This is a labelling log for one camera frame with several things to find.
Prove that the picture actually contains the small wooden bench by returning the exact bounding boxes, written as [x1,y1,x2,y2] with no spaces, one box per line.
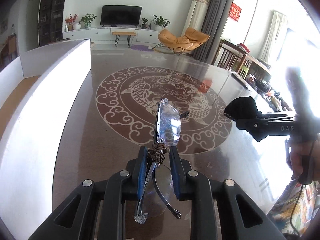
[112,31,137,48]

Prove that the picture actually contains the orange lounge chair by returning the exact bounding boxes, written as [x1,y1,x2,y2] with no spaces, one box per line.
[152,27,210,55]

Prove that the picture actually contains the green potted plant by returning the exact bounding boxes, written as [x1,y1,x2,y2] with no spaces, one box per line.
[79,13,97,28]

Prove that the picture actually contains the grey curtain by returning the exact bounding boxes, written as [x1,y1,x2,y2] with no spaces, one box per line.
[193,0,227,63]

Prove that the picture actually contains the dark display shelf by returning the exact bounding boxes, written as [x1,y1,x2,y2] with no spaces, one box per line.
[38,0,65,47]

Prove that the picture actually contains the floral seat cushion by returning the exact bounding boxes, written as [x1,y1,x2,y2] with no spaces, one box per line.
[267,179,319,236]

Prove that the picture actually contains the white tv cabinet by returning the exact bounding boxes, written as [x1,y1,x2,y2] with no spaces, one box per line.
[63,27,159,45]

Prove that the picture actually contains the wooden side table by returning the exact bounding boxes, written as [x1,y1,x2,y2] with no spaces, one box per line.
[237,53,271,83]

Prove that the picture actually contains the black television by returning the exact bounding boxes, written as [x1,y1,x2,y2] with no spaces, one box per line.
[100,5,142,26]

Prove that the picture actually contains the clear safety glasses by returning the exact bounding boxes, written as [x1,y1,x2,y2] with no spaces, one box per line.
[134,98,189,224]

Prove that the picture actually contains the wooden dining chair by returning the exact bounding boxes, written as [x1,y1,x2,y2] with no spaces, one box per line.
[213,40,247,72]

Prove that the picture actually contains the red flower vase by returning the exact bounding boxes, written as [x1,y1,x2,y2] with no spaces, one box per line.
[65,14,78,31]

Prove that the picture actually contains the white cardboard sorting box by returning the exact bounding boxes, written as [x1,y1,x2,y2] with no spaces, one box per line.
[1,39,91,239]

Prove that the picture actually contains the green plant right side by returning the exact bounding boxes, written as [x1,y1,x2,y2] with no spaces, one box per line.
[151,15,171,31]

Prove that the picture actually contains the person's right hand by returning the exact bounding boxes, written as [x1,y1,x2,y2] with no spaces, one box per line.
[286,135,320,182]

